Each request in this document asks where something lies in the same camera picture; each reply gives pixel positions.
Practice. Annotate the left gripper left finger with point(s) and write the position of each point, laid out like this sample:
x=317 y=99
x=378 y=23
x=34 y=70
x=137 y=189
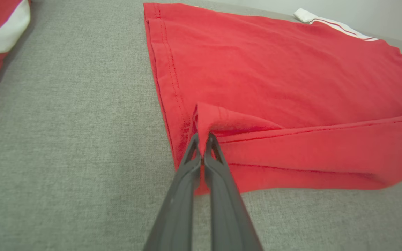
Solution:
x=178 y=205

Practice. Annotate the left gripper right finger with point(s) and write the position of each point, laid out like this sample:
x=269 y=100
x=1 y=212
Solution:
x=227 y=209

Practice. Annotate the red Bulls 23 jersey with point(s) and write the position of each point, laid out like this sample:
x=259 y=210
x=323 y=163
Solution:
x=274 y=87

